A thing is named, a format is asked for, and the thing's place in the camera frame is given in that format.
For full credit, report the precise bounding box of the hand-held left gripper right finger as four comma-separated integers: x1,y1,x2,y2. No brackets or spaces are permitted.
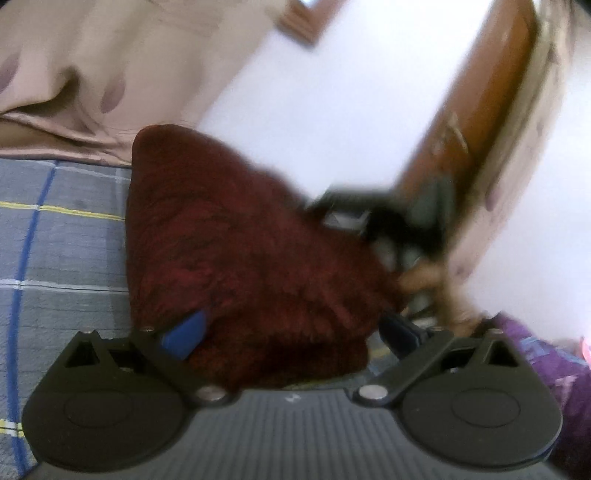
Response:
353,311,525,407

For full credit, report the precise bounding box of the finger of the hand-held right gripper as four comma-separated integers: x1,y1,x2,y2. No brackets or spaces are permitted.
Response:
305,185,393,224

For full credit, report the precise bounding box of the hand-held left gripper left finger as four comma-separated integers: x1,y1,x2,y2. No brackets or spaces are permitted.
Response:
62,310,229,407

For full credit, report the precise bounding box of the dark red patterned garment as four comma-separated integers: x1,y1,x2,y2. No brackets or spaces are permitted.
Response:
126,124,407,388

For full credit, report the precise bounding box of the person's right hand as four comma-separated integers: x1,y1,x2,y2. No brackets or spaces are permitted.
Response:
397,258,490,335

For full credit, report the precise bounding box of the grey plaid bedsheet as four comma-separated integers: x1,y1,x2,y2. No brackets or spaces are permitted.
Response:
0,157,139,476

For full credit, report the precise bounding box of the person's purple patterned clothing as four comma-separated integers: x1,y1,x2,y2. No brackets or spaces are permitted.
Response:
480,314,591,472

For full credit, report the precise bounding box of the wooden door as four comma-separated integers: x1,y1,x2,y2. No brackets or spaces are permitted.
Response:
397,0,541,241

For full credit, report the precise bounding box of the wooden window frame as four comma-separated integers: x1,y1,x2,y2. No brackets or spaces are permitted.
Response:
281,0,333,47

